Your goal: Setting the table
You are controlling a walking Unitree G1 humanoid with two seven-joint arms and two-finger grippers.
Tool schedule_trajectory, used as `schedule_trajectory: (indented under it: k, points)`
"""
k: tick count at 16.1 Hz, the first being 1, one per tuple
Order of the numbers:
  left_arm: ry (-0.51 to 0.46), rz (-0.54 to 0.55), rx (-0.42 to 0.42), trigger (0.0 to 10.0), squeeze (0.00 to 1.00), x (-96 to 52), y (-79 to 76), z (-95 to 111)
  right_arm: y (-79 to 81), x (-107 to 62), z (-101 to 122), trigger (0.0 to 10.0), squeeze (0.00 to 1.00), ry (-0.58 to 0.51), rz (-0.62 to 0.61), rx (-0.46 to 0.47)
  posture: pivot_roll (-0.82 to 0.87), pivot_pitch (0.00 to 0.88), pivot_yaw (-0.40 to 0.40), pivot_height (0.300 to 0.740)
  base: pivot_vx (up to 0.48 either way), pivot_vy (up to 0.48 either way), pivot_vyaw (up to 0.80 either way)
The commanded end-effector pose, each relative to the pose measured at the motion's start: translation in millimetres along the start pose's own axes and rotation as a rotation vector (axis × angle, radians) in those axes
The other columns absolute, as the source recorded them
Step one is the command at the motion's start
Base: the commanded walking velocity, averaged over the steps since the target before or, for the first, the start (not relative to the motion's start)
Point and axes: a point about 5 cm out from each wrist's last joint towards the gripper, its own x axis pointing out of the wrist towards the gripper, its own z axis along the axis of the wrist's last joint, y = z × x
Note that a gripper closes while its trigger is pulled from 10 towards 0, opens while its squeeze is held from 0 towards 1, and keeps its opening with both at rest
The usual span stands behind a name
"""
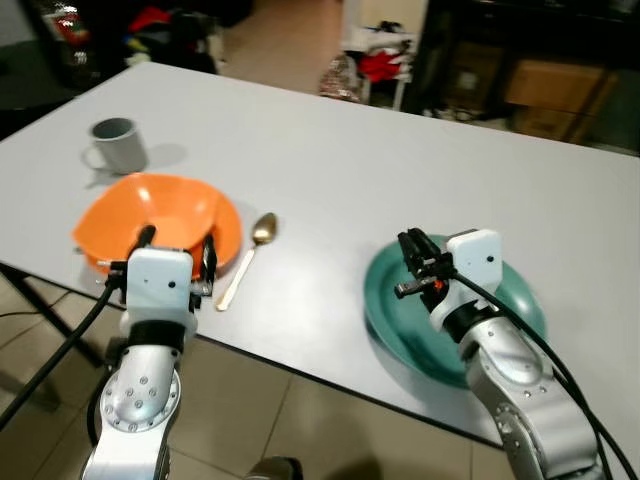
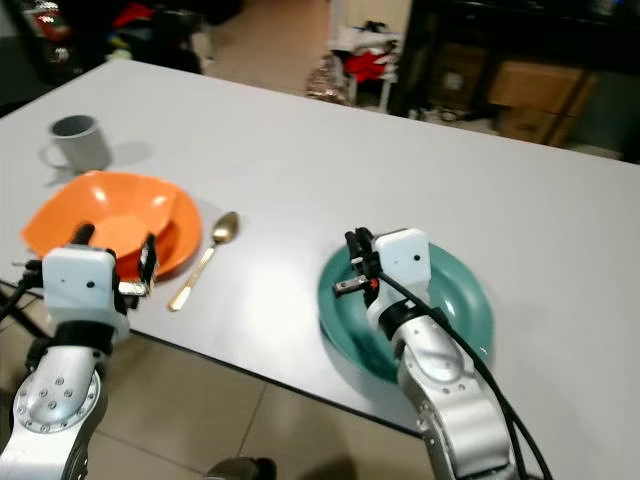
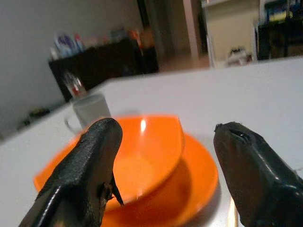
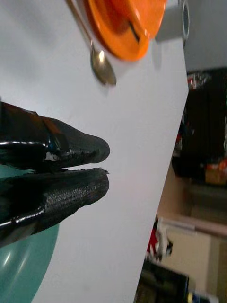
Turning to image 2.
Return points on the dark robot foot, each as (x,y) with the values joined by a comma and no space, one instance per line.
(242,469)

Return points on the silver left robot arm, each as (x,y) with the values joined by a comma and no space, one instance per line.
(55,400)

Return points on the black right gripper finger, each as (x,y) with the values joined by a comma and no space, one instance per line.
(351,248)
(367,242)

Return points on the red cloth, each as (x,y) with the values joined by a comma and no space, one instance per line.
(366,65)

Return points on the large brown cardboard box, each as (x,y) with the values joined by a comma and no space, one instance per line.
(540,87)

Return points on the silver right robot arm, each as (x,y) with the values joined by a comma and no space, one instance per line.
(445,390)

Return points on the orange bowl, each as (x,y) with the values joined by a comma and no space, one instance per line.
(120,205)

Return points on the small brown cardboard box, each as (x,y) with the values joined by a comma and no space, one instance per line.
(530,126)

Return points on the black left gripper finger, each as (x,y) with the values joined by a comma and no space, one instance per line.
(82,236)
(148,258)

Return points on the black cabinet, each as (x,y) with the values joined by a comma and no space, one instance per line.
(460,40)

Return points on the red fabric item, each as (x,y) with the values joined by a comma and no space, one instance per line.
(132,15)

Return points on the white rack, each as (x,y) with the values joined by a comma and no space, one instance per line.
(345,40)

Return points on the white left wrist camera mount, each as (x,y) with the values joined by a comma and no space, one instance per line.
(78,288)

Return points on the gold metal spoon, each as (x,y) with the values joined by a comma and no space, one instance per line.
(226,228)

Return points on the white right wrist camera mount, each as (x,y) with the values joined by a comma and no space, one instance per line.
(405,258)

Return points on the grey ceramic mug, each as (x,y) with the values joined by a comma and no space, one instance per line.
(88,148)

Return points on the green plate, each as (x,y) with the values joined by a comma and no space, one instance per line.
(460,295)

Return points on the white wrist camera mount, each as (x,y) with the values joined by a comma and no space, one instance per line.
(405,258)
(78,288)

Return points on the patterned bag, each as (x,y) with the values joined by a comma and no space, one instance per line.
(326,80)

